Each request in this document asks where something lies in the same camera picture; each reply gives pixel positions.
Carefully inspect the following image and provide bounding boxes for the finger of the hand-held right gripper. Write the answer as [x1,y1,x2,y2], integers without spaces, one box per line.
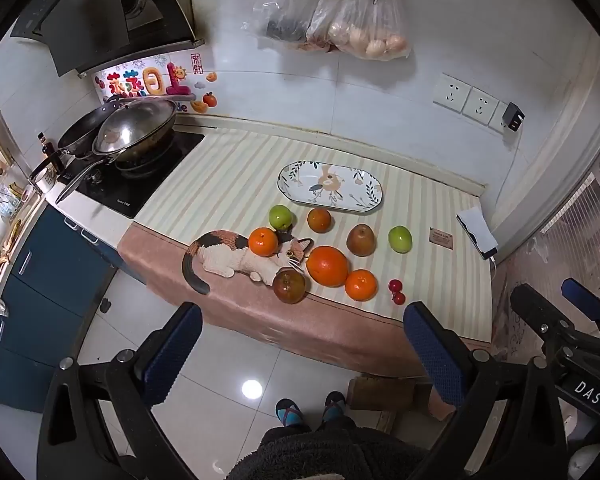
[510,283,567,343]
[560,277,600,343]

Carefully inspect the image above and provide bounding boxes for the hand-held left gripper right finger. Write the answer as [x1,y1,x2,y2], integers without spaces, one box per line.
[403,301,581,480]

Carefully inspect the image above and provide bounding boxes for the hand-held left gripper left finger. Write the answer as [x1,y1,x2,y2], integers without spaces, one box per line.
[37,301,204,480]

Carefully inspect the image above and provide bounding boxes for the medium orange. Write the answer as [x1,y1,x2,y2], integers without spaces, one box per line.
[248,227,279,258]
[344,269,379,302]

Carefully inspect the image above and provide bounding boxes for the green apple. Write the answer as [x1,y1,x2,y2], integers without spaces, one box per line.
[268,204,294,231]
[388,225,413,253]

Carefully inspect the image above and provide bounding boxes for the brown pear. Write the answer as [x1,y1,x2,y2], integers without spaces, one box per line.
[346,224,377,257]

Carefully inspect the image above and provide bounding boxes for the large orange with stem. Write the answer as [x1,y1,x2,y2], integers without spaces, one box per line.
[306,245,350,288]

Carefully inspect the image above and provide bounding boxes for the dark orange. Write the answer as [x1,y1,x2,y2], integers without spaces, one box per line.
[307,207,333,234]

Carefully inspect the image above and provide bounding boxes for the oval patterned ceramic plate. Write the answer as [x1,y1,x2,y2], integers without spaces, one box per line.
[277,160,385,212]

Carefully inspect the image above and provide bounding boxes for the patterned glass door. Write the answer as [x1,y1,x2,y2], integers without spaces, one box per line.
[490,125,600,361]

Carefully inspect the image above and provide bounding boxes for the calico cat figurine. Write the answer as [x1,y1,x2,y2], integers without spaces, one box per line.
[182,230,314,295]

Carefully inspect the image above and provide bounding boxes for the blue slipper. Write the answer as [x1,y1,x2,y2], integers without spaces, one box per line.
[275,398,312,429]
[322,391,348,423]

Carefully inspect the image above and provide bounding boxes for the person's dark fleece clothing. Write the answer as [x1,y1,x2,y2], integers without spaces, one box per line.
[225,417,431,480]

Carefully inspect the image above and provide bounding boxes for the blue kitchen cabinet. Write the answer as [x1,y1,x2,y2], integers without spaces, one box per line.
[0,205,146,413]

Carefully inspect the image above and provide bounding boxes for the striped tablecloth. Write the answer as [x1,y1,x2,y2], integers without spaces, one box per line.
[117,127,496,418]

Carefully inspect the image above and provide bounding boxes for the black plug-in charger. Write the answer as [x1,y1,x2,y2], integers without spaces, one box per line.
[502,102,526,133]

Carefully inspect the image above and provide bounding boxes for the steel wok with lid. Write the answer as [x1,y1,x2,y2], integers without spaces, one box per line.
[55,97,178,204]

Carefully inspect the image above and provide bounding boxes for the black frying pan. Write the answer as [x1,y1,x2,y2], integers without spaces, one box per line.
[29,102,126,181]

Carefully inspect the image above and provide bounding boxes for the plastic bag of eggs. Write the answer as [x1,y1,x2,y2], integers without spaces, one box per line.
[307,0,413,61]

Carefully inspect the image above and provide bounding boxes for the black range hood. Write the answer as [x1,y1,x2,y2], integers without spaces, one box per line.
[10,0,206,78]

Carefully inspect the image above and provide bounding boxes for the plastic bag with dark contents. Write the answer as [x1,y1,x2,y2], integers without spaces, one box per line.
[242,0,338,51]

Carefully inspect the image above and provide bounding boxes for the white wall socket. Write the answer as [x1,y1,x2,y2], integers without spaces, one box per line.
[462,86,501,123]
[432,72,473,113]

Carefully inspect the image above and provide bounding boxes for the colourful wall stickers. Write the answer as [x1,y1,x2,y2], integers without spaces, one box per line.
[92,50,218,113]

